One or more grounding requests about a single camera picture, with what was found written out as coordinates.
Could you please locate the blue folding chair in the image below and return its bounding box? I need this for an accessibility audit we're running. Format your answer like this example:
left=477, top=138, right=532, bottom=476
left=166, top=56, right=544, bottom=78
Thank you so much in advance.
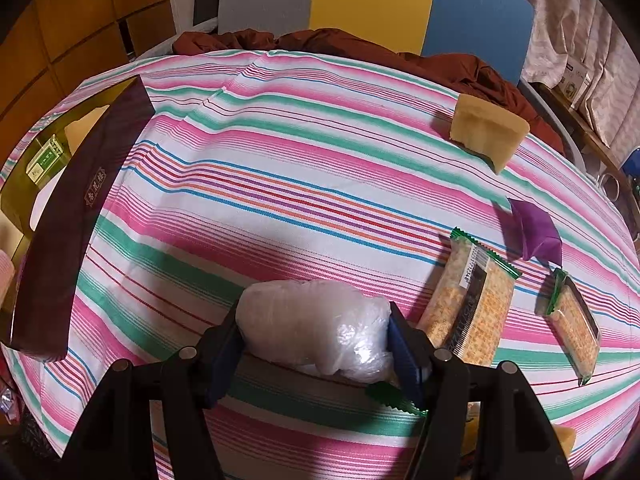
left=620, top=148, right=640, bottom=179

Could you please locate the grey yellow blue headboard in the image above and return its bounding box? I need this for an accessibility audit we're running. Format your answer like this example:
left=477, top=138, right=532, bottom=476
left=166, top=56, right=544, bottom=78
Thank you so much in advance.
left=218, top=0, right=534, bottom=82

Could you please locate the rust brown blanket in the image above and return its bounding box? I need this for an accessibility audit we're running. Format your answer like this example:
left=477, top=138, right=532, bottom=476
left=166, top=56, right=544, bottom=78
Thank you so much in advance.
left=172, top=28, right=564, bottom=154

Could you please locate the gold metal tin tray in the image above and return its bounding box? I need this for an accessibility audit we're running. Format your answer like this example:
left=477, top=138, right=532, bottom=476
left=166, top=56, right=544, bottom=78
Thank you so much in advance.
left=0, top=75, right=144, bottom=346

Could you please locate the white box on desk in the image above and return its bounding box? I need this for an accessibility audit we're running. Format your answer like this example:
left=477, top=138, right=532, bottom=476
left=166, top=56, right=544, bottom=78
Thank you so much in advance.
left=556, top=56, right=590, bottom=110

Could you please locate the small green cream box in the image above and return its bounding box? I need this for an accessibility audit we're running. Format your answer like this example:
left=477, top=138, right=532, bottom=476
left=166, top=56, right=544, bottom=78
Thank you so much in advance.
left=26, top=134, right=70, bottom=184

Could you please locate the large cracker packet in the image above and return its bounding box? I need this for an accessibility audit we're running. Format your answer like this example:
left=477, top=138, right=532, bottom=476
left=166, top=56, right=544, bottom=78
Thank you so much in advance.
left=416, top=228, right=521, bottom=366

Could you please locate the clear plastic ball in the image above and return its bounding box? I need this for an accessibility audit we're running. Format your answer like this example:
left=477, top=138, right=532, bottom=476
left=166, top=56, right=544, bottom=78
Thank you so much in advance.
left=235, top=280, right=393, bottom=384

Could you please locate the purple pouch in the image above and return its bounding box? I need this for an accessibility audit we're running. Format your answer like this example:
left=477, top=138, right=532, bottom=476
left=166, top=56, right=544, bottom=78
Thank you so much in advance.
left=509, top=198, right=562, bottom=266

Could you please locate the patterned pink curtain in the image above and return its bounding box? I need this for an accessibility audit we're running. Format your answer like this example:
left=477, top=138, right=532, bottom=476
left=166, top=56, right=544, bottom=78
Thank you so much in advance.
left=522, top=0, right=639, bottom=162

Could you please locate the striped bed sheet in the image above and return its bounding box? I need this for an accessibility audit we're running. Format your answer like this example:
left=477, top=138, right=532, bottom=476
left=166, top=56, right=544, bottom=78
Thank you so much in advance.
left=4, top=51, right=639, bottom=478

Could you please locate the large tan sponge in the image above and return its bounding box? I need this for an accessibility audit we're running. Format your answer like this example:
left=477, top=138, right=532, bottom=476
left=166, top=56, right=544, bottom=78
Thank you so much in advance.
left=449, top=94, right=529, bottom=174

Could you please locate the small cracker packet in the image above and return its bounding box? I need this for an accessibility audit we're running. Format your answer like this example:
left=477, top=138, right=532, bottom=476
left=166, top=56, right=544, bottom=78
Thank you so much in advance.
left=544, top=268, right=600, bottom=386

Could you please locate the wooden bedside desk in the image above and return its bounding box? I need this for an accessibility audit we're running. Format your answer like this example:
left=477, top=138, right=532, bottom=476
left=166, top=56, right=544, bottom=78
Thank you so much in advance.
left=533, top=82, right=639, bottom=242

